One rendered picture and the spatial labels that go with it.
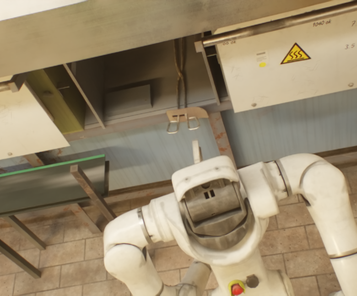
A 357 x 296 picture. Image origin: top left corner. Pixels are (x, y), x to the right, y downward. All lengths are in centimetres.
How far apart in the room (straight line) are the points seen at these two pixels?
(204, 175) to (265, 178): 15
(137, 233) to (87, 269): 167
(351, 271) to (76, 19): 83
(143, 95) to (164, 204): 100
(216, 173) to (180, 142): 127
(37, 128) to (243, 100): 72
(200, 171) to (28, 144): 107
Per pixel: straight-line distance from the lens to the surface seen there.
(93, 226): 282
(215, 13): 131
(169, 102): 208
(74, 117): 207
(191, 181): 104
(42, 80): 193
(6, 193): 236
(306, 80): 181
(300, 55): 172
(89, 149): 234
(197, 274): 155
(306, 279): 256
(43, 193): 227
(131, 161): 241
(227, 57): 167
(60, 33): 136
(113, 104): 212
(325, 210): 117
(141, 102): 208
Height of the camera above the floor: 240
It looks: 53 degrees down
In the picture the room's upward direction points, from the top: 24 degrees counter-clockwise
